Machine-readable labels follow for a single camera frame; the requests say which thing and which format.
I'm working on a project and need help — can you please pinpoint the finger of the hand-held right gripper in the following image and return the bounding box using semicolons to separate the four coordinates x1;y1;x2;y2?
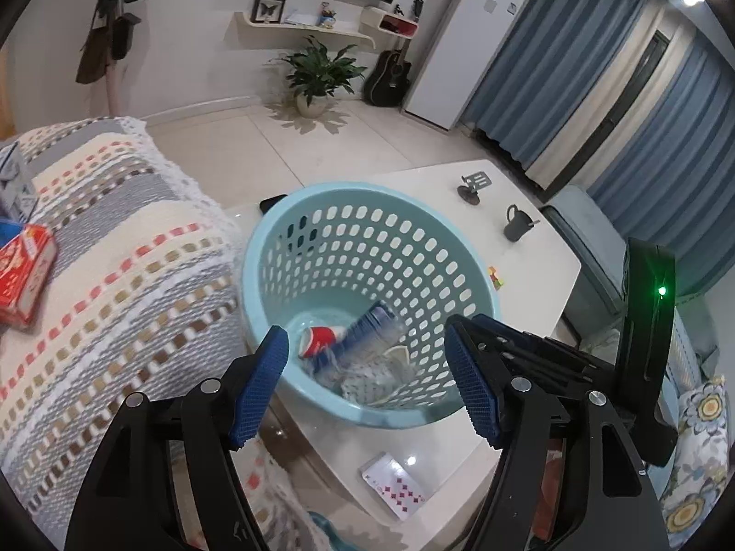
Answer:
474;313;624;414

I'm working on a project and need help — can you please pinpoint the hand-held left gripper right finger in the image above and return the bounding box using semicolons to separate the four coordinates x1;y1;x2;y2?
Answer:
445;315;670;551

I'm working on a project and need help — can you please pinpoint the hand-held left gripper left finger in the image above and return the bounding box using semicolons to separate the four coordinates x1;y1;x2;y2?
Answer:
63;326;291;551

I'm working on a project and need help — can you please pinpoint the blue label plastic bottle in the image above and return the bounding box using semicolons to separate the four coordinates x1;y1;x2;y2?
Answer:
313;302;403;381

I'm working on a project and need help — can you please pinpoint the light blue perforated plastic basket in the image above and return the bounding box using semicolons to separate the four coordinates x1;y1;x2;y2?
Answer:
241;182;498;429

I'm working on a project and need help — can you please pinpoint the red cardboard box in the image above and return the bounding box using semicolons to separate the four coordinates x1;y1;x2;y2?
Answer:
0;224;59;332

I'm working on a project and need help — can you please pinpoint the white and blue carton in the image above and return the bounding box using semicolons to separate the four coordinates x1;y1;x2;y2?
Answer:
0;141;39;224

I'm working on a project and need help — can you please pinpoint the grey blue armchair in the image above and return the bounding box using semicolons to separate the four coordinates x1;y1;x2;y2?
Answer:
543;185;633;322

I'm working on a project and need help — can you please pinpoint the playing card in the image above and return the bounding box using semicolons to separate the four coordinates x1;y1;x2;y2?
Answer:
361;452;438;522

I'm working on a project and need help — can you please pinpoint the dark grey mug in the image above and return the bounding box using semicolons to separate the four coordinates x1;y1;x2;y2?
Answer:
504;203;542;243

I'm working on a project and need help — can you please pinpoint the floral cushion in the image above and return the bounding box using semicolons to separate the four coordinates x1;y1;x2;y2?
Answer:
659;376;731;541

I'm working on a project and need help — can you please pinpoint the blue grey curtain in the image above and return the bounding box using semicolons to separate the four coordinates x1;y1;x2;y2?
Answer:
586;40;735;299
459;0;656;180

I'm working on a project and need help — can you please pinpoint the black phone stand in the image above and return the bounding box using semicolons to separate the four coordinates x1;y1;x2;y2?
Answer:
457;172;495;206

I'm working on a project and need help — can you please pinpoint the striped knitted blanket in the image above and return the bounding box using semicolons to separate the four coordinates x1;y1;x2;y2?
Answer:
0;116;322;551

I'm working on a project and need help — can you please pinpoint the black acoustic guitar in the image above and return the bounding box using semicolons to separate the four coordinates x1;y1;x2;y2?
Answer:
363;39;413;107

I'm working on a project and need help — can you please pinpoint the white refrigerator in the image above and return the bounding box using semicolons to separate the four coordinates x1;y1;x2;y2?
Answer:
402;0;541;132

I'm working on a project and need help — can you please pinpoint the potted green plant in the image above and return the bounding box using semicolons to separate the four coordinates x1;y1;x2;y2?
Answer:
269;34;368;121

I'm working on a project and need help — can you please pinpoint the pale coat rack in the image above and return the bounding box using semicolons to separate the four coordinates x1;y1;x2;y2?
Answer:
102;0;126;118

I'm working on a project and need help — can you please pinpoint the white and red box shelf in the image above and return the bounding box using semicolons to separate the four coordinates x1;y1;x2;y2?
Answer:
362;5;418;39

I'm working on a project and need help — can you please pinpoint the brown hanging bag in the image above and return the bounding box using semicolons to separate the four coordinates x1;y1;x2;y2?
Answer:
76;10;116;84

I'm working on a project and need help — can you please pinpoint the black hanging bag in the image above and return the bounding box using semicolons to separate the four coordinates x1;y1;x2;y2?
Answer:
111;11;142;62

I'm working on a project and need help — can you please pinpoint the framed butterfly picture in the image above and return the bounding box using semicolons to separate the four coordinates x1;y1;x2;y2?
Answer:
251;0;286;25

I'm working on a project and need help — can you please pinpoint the white curved wall shelf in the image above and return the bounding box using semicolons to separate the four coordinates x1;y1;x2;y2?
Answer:
232;8;377;50

